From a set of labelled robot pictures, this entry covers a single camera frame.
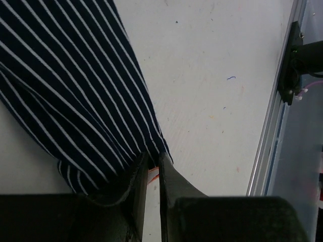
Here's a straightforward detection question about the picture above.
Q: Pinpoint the aluminium front rail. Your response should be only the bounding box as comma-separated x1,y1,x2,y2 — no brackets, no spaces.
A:
246,1,307,196

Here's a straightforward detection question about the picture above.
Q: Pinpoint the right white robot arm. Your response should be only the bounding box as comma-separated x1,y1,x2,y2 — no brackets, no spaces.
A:
291,41,322,78

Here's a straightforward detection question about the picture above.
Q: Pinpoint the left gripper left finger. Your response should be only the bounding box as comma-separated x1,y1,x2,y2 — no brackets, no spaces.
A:
1,154,148,241

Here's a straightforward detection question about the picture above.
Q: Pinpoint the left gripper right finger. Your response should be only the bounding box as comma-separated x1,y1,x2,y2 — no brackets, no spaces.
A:
159,153,309,241

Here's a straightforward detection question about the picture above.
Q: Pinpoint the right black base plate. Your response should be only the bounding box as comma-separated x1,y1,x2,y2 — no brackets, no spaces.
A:
277,21,303,106

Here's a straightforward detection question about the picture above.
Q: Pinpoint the navy striped underwear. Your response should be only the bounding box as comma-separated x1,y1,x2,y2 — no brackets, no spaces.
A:
1,1,169,195

